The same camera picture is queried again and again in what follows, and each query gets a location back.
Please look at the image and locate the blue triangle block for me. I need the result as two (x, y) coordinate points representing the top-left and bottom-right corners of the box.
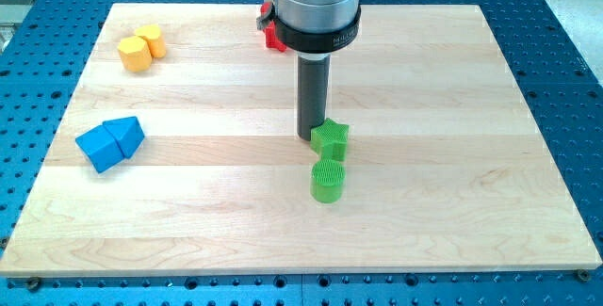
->
(103, 116), (145, 158)

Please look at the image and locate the green circle block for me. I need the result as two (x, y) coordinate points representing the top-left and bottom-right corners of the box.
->
(310, 159), (346, 203)

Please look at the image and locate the red star block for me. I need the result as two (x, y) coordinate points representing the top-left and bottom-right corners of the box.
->
(260, 2), (286, 53)

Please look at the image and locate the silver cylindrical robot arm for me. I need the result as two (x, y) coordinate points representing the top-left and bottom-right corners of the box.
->
(256, 0), (361, 141)

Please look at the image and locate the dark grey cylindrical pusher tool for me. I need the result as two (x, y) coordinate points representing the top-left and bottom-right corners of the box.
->
(297, 55), (330, 141)

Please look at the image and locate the light wooden board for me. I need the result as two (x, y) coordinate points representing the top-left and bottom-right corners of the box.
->
(1, 3), (601, 277)

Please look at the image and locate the green star block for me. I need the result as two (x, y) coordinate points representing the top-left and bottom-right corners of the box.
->
(310, 118), (350, 162)

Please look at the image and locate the yellow hexagon block front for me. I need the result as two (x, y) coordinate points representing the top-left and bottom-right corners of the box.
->
(118, 36), (153, 72)

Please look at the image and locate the blue cube block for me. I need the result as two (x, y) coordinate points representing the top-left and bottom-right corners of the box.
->
(75, 125), (124, 173)

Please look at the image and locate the yellow block rear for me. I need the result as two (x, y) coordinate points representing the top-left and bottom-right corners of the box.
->
(134, 24), (167, 58)

